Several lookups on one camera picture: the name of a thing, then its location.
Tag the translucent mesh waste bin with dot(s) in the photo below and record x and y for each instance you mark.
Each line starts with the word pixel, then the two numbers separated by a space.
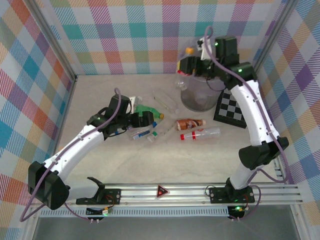
pixel 197 100

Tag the black white checkerboard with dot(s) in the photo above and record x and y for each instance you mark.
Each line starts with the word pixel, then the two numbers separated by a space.
pixel 230 110

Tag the aluminium frame post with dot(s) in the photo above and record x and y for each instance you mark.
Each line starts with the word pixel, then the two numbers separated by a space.
pixel 53 42
pixel 275 35

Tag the small clear bottle green cap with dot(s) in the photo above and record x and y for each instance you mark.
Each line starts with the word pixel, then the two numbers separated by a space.
pixel 151 138

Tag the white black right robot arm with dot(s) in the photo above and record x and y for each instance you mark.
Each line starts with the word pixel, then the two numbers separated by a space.
pixel 252 120

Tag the left controller board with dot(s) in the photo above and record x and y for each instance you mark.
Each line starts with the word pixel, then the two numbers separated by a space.
pixel 95 212

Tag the clear ribbed bottle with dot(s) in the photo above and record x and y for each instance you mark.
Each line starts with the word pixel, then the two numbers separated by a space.
pixel 166 130

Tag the long clear unlabelled bottle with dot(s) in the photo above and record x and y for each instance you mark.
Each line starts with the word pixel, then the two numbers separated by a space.
pixel 165 101

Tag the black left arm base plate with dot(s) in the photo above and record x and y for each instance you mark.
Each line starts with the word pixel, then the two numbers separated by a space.
pixel 112 196

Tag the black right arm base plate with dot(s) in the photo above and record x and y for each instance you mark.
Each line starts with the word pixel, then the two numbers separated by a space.
pixel 217 195

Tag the brown coffee drink bottle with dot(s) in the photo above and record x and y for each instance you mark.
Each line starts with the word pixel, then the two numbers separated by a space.
pixel 190 124

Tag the aluminium left frame post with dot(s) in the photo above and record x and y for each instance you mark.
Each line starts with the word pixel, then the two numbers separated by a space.
pixel 53 42

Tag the controller board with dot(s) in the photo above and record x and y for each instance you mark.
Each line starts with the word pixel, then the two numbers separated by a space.
pixel 95 212
pixel 236 211

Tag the right controller board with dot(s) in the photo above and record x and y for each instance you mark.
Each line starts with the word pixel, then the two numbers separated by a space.
pixel 236 211

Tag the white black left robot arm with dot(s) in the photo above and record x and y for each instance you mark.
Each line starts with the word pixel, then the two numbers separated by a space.
pixel 75 150

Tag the aluminium right frame post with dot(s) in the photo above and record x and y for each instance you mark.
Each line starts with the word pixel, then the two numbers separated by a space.
pixel 275 35

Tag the clear bottle orange cap red label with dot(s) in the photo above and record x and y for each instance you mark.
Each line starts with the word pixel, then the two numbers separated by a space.
pixel 182 81

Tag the clear bottle blue cap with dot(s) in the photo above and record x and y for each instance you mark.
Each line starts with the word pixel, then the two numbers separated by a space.
pixel 140 135

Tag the aluminium horizontal rail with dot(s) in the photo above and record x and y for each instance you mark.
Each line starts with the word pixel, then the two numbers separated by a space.
pixel 140 193

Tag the green plastic bottle orange cap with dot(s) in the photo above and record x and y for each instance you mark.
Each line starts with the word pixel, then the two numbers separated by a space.
pixel 143 108

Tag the red triangle sign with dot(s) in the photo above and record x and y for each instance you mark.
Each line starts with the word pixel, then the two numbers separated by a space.
pixel 162 192

